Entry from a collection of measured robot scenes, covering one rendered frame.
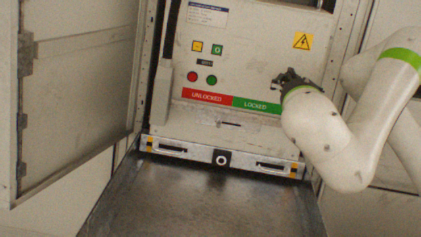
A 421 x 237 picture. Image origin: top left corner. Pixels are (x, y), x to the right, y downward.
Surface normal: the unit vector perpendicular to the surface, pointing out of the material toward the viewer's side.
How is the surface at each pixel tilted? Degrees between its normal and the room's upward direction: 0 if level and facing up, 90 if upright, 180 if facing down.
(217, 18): 90
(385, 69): 38
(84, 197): 90
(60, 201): 90
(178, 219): 0
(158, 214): 0
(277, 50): 90
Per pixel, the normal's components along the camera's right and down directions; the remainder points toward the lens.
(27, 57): 0.93, 0.26
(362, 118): -0.25, -0.78
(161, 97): -0.07, 0.34
